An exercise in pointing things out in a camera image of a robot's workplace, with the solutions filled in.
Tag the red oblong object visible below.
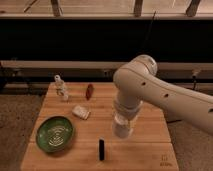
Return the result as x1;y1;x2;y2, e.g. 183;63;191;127
86;84;94;100

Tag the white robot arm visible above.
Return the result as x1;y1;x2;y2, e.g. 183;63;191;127
113;55;213;138

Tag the black eraser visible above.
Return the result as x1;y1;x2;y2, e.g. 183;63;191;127
99;139;105;161

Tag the black cable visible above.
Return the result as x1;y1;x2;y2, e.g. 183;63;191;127
141;10;158;58

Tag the white rectangular packet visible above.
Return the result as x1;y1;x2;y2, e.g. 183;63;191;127
72;105;90;120

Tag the small clear plastic bottle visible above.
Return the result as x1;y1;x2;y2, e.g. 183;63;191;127
54;75;69;101

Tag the green patterned bowl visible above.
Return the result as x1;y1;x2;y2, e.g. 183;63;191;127
35;116;75;153

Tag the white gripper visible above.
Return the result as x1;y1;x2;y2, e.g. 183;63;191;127
112;113;138;139

